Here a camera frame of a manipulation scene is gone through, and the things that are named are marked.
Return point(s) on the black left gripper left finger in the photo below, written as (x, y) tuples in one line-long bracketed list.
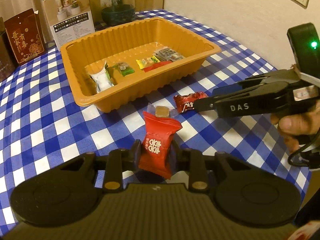
[(119, 161)]

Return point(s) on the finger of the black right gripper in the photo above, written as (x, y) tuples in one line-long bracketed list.
[(206, 104), (226, 89)]

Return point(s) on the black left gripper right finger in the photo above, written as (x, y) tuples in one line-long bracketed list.
[(191, 161)]

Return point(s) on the dark red candy packet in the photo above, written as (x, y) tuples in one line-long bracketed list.
[(186, 102)]

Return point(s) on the large red snack packet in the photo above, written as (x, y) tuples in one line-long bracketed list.
[(156, 144)]

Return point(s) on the grey printed snack packet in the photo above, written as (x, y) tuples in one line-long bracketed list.
[(168, 54)]

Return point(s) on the red square snack packet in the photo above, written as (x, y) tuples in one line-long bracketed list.
[(156, 65)]

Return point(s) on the yellow green snack packet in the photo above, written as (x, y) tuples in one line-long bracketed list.
[(147, 62)]

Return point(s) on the white green snack packet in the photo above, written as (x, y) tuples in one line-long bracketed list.
[(102, 79)]

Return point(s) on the green small candy packet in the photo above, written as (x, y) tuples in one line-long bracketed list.
[(123, 68)]

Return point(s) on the person's right hand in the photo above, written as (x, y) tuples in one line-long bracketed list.
[(299, 124)]

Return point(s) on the clear wrapped brown candy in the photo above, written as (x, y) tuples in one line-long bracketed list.
[(162, 111)]

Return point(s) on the orange plastic tray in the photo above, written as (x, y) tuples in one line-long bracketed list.
[(128, 43)]

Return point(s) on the green glass humidifier jar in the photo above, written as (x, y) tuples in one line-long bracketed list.
[(117, 12)]

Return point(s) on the white product box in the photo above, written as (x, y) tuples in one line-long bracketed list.
[(68, 20)]

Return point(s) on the dark red gift box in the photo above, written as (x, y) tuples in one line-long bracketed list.
[(25, 36)]

